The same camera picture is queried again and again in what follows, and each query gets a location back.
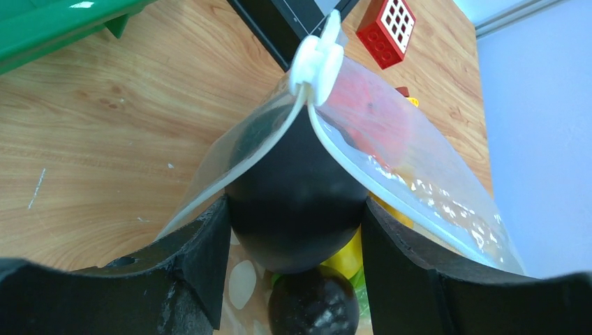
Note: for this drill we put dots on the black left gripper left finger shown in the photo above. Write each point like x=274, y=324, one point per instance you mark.
x=172, y=286

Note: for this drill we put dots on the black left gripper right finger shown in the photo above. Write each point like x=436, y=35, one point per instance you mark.
x=416, y=286

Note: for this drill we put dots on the dark purple fake eggplant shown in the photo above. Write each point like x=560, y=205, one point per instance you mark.
x=296, y=207

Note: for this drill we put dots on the clear zip top bag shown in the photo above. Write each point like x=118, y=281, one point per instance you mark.
x=433, y=186

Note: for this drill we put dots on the pink fake peach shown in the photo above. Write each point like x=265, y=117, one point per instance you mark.
x=374, y=114

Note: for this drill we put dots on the yellow fake banana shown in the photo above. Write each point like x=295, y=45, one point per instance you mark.
x=348, y=260

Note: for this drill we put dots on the yellow toy block car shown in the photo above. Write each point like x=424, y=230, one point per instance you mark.
x=404, y=91

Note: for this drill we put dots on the red white toy block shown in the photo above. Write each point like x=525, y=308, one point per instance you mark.
x=385, y=31

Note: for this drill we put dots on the black grey checkerboard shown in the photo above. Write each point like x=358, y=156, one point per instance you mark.
x=280, y=25

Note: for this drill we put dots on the green plastic tray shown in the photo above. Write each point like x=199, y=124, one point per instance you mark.
x=32, y=29

